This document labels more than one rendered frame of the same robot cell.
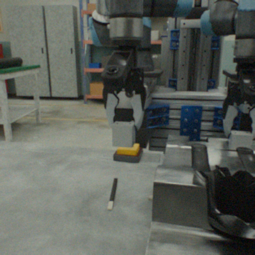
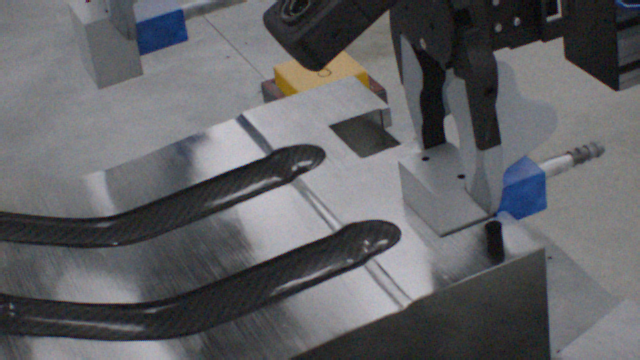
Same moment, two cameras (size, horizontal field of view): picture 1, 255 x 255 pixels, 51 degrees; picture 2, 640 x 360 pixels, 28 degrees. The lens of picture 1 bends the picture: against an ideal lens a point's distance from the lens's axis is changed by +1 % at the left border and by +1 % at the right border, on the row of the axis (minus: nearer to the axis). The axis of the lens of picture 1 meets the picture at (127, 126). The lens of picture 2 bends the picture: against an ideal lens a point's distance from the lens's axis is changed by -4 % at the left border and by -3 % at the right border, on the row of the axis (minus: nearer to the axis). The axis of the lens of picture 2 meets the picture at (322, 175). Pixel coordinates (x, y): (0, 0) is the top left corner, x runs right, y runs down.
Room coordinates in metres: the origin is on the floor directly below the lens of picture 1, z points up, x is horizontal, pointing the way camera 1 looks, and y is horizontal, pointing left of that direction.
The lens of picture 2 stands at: (0.26, -0.83, 1.33)
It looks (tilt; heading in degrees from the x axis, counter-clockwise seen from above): 31 degrees down; 59
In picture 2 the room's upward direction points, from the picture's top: 10 degrees counter-clockwise
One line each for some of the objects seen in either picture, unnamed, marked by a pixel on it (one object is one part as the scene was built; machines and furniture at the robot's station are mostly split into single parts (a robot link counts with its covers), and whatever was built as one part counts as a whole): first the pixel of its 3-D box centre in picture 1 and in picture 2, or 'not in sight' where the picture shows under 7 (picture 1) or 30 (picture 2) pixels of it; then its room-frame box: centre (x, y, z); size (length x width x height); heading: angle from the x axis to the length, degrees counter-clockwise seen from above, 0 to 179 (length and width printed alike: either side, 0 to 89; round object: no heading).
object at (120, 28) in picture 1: (124, 30); not in sight; (0.64, 0.01, 1.17); 0.08 x 0.08 x 0.05
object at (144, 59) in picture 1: (137, 59); not in sight; (1.23, -0.04, 1.09); 0.15 x 0.15 x 0.10
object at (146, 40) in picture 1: (136, 31); not in sight; (1.22, -0.04, 1.20); 0.13 x 0.12 x 0.14; 98
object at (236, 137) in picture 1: (236, 137); (514, 180); (0.72, -0.31, 0.89); 0.13 x 0.05 x 0.05; 168
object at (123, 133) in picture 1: (127, 129); (164, 19); (0.66, 0.00, 0.93); 0.13 x 0.05 x 0.05; 168
